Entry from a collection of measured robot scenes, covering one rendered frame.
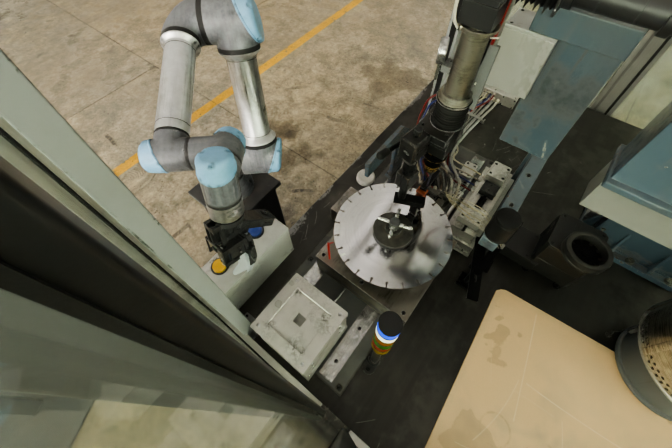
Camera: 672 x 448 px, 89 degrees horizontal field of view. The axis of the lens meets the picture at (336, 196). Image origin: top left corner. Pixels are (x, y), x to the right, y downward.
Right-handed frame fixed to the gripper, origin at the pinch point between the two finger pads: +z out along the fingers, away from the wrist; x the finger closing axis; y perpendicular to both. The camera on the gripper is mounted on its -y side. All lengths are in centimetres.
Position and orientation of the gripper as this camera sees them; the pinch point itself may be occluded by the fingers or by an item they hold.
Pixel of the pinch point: (247, 264)
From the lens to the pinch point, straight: 94.4
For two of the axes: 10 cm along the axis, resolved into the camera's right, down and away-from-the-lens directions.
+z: -0.3, 7.6, 6.5
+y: -6.7, 4.7, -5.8
